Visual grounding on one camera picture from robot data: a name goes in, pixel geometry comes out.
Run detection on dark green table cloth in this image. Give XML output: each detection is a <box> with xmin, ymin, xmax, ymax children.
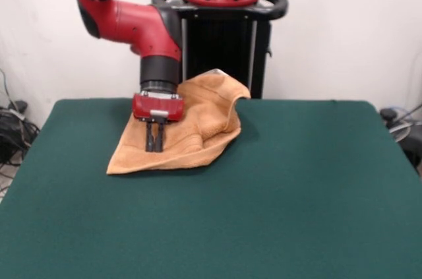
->
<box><xmin>0</xmin><ymin>98</ymin><xmax>422</xmax><ymax>279</ymax></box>

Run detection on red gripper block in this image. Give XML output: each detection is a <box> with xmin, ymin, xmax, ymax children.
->
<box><xmin>131</xmin><ymin>92</ymin><xmax>185</xmax><ymax>153</ymax></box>

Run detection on black floor cable tangle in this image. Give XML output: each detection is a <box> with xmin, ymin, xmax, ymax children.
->
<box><xmin>0</xmin><ymin>67</ymin><xmax>42</xmax><ymax>168</ymax></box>

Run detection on tan terry towel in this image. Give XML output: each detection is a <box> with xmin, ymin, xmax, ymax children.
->
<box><xmin>105</xmin><ymin>68</ymin><xmax>252</xmax><ymax>176</ymax></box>

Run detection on black floor equipment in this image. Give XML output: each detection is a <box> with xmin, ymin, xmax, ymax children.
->
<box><xmin>400</xmin><ymin>127</ymin><xmax>422</xmax><ymax>174</ymax></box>

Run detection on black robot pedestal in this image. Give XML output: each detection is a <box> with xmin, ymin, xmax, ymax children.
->
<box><xmin>151</xmin><ymin>0</ymin><xmax>289</xmax><ymax>100</ymax></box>

